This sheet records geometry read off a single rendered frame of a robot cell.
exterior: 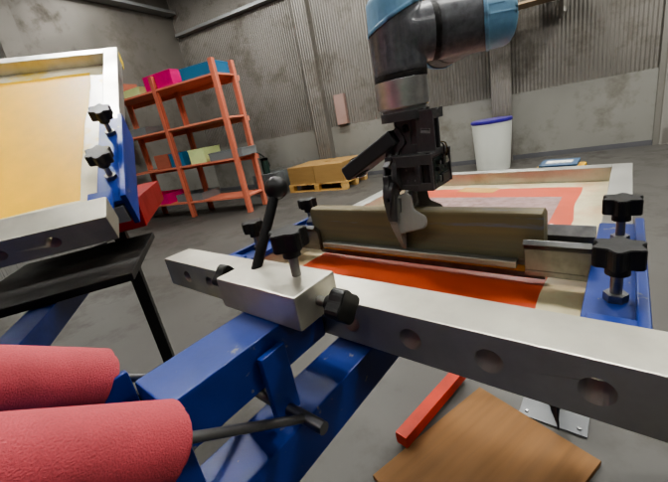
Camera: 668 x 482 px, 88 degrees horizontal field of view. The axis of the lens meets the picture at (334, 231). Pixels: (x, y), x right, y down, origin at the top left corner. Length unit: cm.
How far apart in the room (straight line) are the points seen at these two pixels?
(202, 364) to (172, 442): 10
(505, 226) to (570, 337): 24
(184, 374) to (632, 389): 32
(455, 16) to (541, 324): 39
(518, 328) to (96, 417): 28
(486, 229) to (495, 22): 27
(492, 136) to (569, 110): 143
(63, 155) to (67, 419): 79
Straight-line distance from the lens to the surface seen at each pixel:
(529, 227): 51
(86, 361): 36
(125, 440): 24
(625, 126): 717
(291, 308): 32
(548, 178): 110
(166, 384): 33
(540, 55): 696
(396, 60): 52
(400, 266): 62
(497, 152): 611
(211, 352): 35
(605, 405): 31
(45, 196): 87
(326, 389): 45
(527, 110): 694
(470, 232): 54
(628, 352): 30
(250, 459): 41
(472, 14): 55
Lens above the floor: 122
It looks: 17 degrees down
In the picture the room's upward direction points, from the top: 11 degrees counter-clockwise
